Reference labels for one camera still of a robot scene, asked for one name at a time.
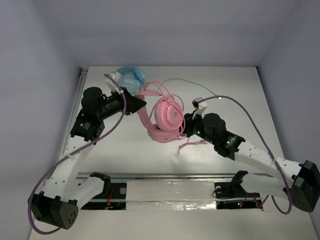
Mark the blue headphones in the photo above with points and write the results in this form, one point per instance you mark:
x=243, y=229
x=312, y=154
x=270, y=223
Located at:
x=132, y=78

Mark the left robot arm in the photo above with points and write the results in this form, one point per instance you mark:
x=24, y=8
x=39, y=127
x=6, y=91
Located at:
x=56, y=198

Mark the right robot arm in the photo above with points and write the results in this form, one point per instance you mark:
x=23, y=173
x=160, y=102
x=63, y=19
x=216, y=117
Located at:
x=294, y=181

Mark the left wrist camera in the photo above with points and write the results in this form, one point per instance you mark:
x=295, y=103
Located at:
x=112, y=81

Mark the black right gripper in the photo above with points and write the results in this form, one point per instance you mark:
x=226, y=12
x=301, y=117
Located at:
x=188, y=123

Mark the metal rail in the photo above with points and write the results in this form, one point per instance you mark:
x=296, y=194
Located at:
x=140, y=176

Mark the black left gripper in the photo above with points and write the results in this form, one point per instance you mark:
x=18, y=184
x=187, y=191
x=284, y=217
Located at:
x=125, y=101

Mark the pink headphones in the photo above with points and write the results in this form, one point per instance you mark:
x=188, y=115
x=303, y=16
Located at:
x=165, y=123

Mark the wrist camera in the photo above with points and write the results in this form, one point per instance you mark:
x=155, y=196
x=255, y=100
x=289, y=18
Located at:
x=112, y=81
x=200, y=106

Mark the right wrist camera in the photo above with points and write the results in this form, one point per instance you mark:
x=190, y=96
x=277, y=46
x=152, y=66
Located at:
x=200, y=106

